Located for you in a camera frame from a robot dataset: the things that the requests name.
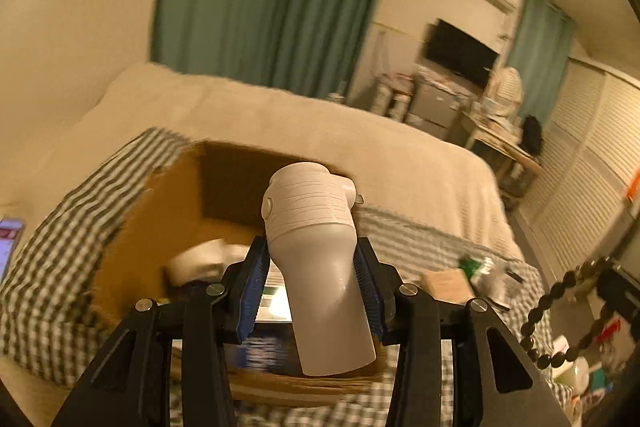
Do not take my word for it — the dark bulky object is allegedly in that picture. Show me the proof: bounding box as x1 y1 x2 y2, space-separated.
595 264 640 323

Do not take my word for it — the white toilet paper roll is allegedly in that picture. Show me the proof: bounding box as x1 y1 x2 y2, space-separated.
165 237 253 283

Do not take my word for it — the grey storage cabinet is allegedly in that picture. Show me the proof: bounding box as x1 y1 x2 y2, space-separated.
407 77 476 140

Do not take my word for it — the orange tag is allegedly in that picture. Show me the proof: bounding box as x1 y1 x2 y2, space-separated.
625 167 640 208

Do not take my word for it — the grey white checked blanket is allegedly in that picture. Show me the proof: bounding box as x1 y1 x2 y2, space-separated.
0 127 576 427

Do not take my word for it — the green white medicine box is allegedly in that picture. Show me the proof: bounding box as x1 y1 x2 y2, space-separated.
457 254 493 283

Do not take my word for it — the small brown paper box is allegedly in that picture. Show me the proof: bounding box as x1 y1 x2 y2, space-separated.
421 268 476 308

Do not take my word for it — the white mug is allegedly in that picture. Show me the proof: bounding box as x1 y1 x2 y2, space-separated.
550 354 593 395

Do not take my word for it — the tall white plastic bottle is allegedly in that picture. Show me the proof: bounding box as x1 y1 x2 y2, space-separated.
260 161 377 377

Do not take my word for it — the black bag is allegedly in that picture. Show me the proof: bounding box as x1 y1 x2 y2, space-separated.
520 114 546 155

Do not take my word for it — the dark bead string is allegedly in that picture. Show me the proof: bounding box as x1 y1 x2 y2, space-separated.
520 257 616 368

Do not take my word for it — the cream textured blanket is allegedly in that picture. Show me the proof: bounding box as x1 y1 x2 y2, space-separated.
0 62 526 263

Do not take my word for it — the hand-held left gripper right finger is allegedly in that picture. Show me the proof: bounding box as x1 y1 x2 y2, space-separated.
352 237 573 427

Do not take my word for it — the white vanity table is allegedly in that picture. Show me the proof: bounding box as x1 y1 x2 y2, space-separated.
460 107 543 202

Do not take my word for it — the brown cardboard box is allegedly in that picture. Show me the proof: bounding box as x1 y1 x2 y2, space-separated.
92 139 396 408

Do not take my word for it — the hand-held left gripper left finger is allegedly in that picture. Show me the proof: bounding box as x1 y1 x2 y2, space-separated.
50 236 271 427

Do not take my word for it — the clear plastic pouch black trim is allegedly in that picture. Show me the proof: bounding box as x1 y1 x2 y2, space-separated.
477 259 526 308

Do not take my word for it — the narrow green curtain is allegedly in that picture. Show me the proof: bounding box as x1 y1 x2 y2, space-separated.
507 0 576 128

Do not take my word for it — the blue tissue pack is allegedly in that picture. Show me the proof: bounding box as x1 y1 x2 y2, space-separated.
235 322 301 373

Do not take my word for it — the black wall television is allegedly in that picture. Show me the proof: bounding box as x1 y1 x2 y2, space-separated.
422 18 501 90

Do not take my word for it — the white louvred wardrobe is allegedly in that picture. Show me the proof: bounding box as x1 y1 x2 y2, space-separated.
500 57 640 288

